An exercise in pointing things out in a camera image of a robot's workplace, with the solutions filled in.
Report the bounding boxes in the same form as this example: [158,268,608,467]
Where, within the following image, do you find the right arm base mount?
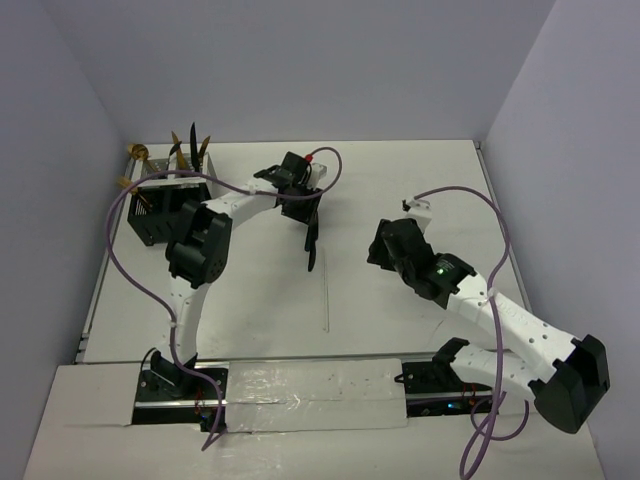
[394,360,492,418]

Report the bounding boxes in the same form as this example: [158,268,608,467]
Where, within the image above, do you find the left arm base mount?
[131,348,229,433]

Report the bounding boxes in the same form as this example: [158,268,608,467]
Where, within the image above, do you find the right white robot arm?
[367,218,610,434]

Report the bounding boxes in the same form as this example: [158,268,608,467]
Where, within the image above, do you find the black serrated knife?
[189,123,200,172]

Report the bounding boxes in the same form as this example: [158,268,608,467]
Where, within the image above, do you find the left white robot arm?
[150,152,327,399]

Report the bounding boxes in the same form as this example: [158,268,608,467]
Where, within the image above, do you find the gold fork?
[116,176,152,212]

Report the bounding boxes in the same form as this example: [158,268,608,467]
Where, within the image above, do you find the gold knife green handle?
[171,131,188,170]

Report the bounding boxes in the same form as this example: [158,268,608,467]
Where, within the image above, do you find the black utensil caddy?
[127,183,211,246]

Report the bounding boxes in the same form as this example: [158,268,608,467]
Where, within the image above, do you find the gold knife black handle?
[198,136,211,171]

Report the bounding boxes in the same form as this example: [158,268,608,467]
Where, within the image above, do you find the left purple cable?
[107,146,344,451]

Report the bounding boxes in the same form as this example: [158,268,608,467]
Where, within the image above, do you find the gold spoon green handle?
[127,143,159,177]

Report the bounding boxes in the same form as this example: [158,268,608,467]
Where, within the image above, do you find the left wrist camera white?
[304,154,327,189]

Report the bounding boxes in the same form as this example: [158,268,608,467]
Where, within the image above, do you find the clear glass straw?
[320,247,330,334]

